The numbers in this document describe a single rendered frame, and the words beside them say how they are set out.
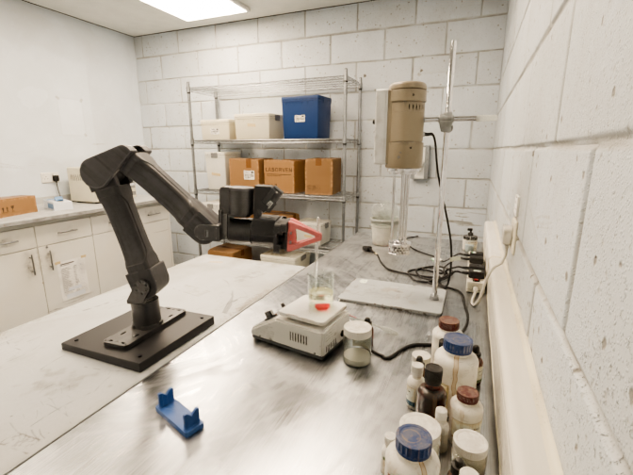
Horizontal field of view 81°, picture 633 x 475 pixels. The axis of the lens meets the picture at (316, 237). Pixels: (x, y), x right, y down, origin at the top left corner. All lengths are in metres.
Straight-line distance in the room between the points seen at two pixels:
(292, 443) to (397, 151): 0.75
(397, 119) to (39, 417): 0.99
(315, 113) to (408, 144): 2.01
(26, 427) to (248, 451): 0.37
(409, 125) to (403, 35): 2.25
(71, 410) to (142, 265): 0.30
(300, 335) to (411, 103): 0.65
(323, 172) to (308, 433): 2.47
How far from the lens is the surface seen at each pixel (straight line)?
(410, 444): 0.50
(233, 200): 0.82
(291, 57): 3.55
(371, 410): 0.72
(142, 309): 0.97
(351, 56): 3.35
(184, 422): 0.69
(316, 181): 2.99
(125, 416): 0.78
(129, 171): 0.89
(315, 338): 0.82
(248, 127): 3.23
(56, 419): 0.82
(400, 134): 1.06
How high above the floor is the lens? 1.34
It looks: 13 degrees down
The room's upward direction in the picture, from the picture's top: straight up
